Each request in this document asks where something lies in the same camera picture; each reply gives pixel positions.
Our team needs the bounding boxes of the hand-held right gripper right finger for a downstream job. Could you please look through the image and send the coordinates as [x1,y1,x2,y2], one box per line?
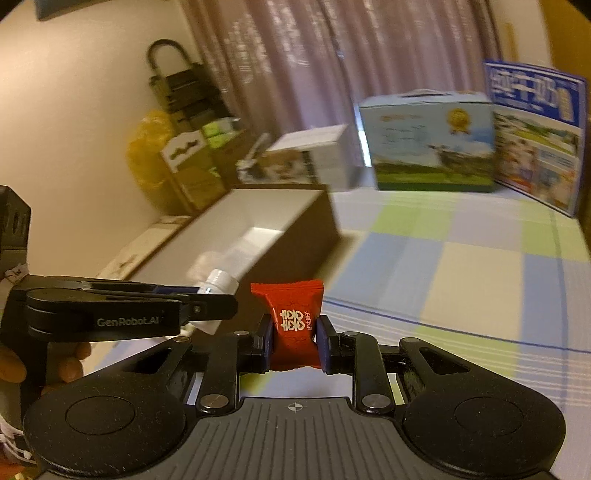
[316,315,472,414]

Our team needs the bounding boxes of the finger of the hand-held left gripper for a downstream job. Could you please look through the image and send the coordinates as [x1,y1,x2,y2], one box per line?
[28,275,206,299]
[178,294,239,334]

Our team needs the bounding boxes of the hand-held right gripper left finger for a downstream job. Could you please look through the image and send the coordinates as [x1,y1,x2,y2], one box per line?
[121,314,276,415]

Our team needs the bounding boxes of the red candy packet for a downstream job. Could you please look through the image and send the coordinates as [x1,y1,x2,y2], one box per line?
[250,279,326,372]

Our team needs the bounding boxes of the brown cardboard shoe box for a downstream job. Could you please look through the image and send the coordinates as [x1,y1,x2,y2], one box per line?
[134,185,342,334]

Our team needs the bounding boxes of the person's left hand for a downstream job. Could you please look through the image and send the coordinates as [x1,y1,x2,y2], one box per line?
[0,342,93,395]

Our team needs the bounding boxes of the yellow plastic bag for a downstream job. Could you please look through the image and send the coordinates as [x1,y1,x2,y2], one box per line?
[127,111,181,215]

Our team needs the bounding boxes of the white plastic toy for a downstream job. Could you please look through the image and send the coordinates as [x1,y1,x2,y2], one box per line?
[236,134,272,182]

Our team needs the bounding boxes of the green tissue packs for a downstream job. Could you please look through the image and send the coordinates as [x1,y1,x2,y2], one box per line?
[203,117,245,149]

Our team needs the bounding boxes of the white printed box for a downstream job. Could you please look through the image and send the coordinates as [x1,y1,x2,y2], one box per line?
[263,124,363,190]

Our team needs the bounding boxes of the black rack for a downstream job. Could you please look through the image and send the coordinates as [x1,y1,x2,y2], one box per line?
[148,39,232,134]

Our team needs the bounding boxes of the pink curtain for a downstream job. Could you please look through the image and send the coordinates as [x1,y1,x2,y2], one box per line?
[180,0,504,139]

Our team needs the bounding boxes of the blue milk carton box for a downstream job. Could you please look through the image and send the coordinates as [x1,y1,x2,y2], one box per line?
[482,60,589,217]

